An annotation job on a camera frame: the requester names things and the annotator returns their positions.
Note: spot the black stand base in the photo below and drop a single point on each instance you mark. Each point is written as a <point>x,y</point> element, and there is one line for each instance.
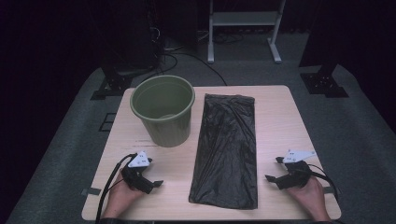
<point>113,85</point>
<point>323,84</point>

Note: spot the grey tape piece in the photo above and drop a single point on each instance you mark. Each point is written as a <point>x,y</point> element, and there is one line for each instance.
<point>91,191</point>
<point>328,189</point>

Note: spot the black plastic garbage bag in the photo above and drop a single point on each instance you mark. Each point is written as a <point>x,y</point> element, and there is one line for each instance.
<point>225,155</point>

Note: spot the white metal stand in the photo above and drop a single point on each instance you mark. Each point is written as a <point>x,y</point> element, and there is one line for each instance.
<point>244,18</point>

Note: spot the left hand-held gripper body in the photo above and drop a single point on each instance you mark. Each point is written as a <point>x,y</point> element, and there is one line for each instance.
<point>137,179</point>

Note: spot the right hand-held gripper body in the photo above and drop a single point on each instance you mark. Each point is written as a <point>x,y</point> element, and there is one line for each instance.
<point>295,179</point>

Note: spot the person's left hand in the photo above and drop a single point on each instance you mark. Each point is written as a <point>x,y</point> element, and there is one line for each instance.
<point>120,199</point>

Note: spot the green plastic trash bin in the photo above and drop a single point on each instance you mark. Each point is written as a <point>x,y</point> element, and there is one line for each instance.
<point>169,130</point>

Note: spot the person's right hand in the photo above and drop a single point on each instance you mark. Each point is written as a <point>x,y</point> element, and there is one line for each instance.
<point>311,199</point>

